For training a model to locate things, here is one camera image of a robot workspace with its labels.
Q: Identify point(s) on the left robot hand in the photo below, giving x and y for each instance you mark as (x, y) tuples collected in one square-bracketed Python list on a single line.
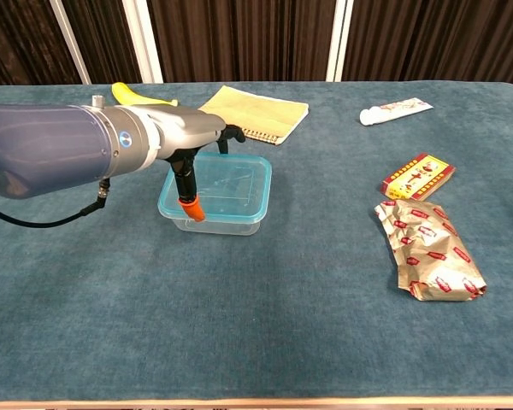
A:
[(188, 130)]

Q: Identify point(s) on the blue plastic container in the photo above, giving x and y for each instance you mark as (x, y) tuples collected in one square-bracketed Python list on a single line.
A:
[(235, 188)]

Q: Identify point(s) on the clear plastic container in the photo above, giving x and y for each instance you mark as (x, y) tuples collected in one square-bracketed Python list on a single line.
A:
[(222, 228)]

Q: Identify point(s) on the red yellow card box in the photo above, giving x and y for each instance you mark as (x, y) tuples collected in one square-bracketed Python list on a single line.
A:
[(419, 176)]

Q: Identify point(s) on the yellow banana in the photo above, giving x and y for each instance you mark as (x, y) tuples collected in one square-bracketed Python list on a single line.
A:
[(130, 97)]

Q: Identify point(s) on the tan spiral notebook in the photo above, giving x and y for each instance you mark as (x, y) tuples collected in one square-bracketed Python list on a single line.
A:
[(256, 113)]

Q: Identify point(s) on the dark brown pleated curtain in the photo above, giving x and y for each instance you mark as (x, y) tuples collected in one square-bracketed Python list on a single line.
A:
[(239, 38)]

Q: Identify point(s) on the teal table cloth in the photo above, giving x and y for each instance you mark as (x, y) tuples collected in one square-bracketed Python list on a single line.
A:
[(256, 299)]

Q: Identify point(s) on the white toothpaste tube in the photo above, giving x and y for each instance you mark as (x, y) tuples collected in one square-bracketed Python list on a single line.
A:
[(393, 111)]

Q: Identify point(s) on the crumpled gold snack wrapper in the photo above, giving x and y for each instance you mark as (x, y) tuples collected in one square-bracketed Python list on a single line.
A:
[(427, 252)]

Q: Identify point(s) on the white frame post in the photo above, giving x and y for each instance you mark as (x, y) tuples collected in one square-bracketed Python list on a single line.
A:
[(70, 42), (144, 42), (340, 40)]

